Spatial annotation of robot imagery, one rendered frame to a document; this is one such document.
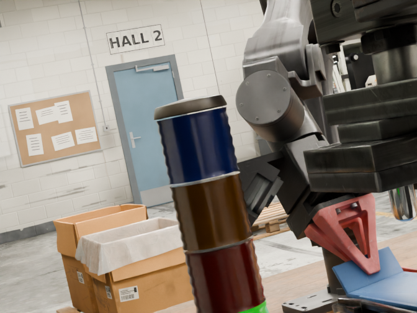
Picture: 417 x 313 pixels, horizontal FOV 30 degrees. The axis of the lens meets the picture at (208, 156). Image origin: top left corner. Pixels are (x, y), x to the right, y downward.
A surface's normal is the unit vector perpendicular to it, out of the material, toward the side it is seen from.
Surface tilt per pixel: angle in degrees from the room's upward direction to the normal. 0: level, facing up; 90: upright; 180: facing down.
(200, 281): 76
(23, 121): 90
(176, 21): 90
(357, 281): 59
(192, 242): 104
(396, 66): 90
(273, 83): 67
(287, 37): 26
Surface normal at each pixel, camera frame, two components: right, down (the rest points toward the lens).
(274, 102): -0.33, -0.28
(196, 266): -0.65, 0.42
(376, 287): -0.25, -0.97
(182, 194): -0.66, -0.07
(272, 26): -0.30, -0.83
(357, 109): -0.90, 0.21
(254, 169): 0.23, -0.53
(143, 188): 0.33, -0.02
